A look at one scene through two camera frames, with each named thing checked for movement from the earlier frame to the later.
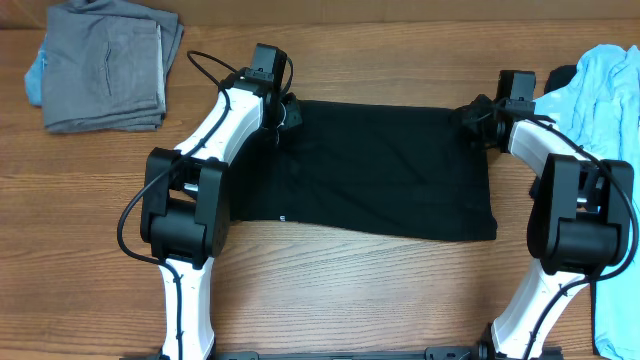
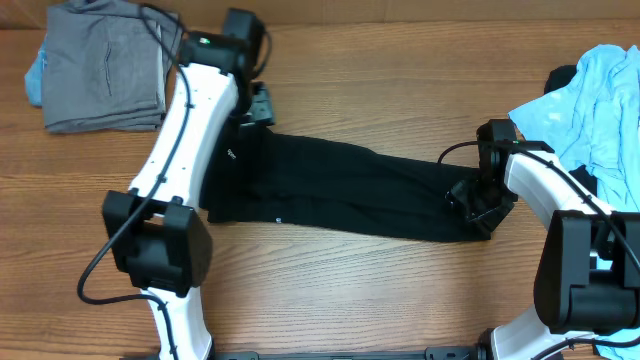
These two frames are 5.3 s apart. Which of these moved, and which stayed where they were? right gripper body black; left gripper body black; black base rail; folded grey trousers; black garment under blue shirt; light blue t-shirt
Moved: left gripper body black; right gripper body black
Stayed: black base rail; folded grey trousers; black garment under blue shirt; light blue t-shirt
